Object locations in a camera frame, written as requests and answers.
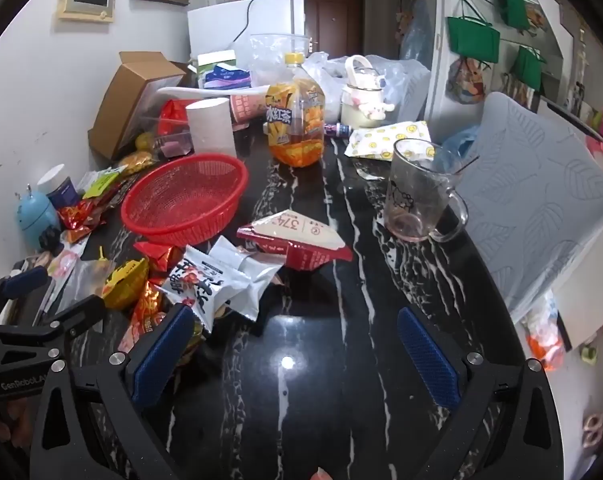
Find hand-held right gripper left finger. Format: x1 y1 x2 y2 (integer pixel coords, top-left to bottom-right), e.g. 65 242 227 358
30 303 198 480

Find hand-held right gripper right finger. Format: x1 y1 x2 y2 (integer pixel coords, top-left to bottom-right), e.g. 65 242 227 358
396 306 565 480

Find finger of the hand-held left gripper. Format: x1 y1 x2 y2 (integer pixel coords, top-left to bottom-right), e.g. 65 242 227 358
0 294 107 361
0 266 49 311

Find yellow snack packet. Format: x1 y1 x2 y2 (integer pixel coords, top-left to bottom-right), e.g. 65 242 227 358
102 257 150 311

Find white peanut snack packet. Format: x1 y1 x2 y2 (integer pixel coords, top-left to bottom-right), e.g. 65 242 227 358
160 245 237 333

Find small red snack packet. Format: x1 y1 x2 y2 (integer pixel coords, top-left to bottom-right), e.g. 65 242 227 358
134 241 182 273

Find plain white snack packet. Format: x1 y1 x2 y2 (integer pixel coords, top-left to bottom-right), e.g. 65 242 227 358
208 235 287 322

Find red plastic basket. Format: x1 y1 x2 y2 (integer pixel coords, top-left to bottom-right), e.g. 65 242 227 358
120 154 249 247

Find red white triangular snack packet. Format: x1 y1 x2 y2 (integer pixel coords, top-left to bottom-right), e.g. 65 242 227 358
236 209 355 272

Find person's left hand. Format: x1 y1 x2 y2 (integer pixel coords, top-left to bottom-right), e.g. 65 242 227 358
0 401 34 461

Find pink white packet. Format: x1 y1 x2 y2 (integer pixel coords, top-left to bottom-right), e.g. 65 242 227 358
46 250 79 281

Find blue round gadget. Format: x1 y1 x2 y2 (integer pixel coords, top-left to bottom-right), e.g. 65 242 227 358
15 185 62 251

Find red candy packets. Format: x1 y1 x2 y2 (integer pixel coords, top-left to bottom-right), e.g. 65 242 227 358
58 197 107 243

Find white jar dark blue label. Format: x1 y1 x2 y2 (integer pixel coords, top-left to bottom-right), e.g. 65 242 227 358
36 164 79 210

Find orange white plastic bag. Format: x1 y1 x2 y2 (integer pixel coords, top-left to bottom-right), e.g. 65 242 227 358
524 292 575 371

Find green snack packet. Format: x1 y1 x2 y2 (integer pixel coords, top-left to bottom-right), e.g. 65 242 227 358
81 167 122 200

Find yellow orange bread packet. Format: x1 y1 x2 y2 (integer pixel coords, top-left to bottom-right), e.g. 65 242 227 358
118 151 159 176

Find clear glass mug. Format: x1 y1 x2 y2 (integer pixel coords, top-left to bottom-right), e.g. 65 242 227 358
384 137 469 243

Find dark stirring stick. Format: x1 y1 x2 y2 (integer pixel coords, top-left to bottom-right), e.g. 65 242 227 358
431 156 481 181

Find brown cardboard box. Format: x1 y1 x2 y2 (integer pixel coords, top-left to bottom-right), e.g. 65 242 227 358
87 51 189 162

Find red packet in clear box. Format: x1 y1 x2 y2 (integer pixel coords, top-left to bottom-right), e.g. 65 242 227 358
156 99 192 158

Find smiley print pouch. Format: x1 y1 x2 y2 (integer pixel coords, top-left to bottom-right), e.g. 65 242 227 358
344 120 432 162

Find toilet paper roll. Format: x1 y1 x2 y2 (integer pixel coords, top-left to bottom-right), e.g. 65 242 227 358
185 97 237 157

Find white plastic tray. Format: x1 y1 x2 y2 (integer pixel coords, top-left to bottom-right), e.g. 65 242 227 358
156 85 267 106

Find pink patterned paper cup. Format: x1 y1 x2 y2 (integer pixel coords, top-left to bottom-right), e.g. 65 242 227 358
230 91 269 126

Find orange label tea bottle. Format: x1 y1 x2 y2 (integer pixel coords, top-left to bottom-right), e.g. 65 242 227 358
265 51 327 168

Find white jug with plush toy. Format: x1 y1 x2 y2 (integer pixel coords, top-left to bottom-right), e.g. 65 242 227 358
340 55 397 130

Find blue purple tissue pack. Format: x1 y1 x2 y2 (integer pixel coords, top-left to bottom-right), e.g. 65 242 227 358
204 62 252 92

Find cartoon print bag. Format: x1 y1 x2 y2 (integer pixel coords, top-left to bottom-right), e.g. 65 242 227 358
445 56 489 106

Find green white box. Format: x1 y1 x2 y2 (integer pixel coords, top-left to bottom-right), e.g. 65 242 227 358
196 50 238 81

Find white fridge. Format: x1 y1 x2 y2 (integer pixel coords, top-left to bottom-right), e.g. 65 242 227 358
187 0 307 68

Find clear plastic container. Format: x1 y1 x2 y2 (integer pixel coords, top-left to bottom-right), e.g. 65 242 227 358
248 33 312 86

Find large green tote bag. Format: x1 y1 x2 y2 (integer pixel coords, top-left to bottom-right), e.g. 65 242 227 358
447 0 501 63

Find hanging clear blue plastic bag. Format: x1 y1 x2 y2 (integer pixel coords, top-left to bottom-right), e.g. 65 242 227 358
400 0 435 66

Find brown door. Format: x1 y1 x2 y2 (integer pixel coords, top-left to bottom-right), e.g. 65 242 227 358
304 0 366 56

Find black power cable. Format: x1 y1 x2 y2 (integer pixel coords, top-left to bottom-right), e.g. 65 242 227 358
231 0 262 43

